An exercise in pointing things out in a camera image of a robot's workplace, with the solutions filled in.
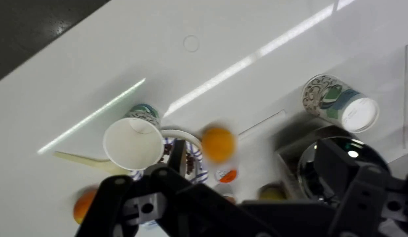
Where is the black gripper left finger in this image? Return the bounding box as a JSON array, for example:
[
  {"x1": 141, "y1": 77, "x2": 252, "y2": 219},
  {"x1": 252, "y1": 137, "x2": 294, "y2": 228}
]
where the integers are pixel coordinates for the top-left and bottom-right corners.
[{"x1": 75, "y1": 139, "x2": 202, "y2": 237}]

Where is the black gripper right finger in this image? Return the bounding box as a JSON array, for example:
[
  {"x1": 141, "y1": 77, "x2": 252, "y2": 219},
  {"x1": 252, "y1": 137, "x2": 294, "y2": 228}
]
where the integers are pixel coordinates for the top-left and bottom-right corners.
[{"x1": 314, "y1": 137, "x2": 392, "y2": 237}]

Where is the large orange fruit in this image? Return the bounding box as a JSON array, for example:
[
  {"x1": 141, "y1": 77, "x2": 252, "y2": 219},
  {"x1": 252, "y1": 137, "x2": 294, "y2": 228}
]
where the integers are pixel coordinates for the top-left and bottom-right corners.
[{"x1": 73, "y1": 187, "x2": 100, "y2": 226}]

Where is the small clear glass cup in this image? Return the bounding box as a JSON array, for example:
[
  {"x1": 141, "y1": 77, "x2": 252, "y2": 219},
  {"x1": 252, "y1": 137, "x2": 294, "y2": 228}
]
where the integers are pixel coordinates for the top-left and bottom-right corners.
[{"x1": 102, "y1": 103, "x2": 166, "y2": 173}]

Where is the metal coffee canister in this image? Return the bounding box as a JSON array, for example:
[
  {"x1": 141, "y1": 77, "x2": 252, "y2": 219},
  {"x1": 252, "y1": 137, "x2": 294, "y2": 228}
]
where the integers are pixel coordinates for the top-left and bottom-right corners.
[{"x1": 275, "y1": 124, "x2": 346, "y2": 202}]

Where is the yellow-green lemon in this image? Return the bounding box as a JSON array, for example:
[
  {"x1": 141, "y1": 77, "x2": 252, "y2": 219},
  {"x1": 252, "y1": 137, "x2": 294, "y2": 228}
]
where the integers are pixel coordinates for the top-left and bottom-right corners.
[{"x1": 257, "y1": 184, "x2": 289, "y2": 203}]

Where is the paper cup with dotted print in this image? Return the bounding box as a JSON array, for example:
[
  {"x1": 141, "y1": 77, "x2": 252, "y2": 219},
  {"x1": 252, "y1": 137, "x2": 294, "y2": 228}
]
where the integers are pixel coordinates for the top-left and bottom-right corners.
[{"x1": 302, "y1": 74, "x2": 382, "y2": 135}]

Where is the small creamer cup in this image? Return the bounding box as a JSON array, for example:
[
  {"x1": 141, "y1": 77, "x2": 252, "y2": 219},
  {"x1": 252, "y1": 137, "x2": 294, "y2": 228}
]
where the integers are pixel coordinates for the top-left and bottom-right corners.
[{"x1": 215, "y1": 162, "x2": 239, "y2": 185}]

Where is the small orange fruit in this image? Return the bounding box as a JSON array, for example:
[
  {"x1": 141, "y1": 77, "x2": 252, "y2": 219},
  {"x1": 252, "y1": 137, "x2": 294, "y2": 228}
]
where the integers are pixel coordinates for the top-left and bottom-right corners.
[{"x1": 200, "y1": 127, "x2": 237, "y2": 165}]

